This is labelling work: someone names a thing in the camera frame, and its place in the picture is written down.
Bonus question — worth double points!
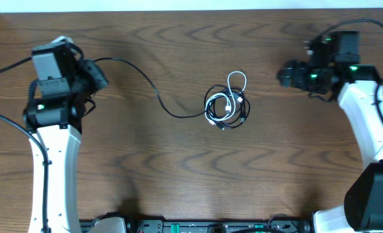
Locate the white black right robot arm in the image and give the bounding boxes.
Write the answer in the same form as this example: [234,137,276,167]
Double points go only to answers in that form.
[277,31,383,232]

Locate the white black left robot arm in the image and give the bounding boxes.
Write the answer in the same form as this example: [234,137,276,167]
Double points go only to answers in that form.
[23,36,108,232]

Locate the white usb cable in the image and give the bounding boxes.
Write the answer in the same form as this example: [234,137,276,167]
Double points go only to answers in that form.
[204,71,248,126]

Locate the smooth black usb cable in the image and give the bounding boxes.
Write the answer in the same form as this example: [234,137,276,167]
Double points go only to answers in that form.
[93,57,252,131]

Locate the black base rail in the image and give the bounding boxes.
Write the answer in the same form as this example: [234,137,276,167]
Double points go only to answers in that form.
[79,218,312,233]

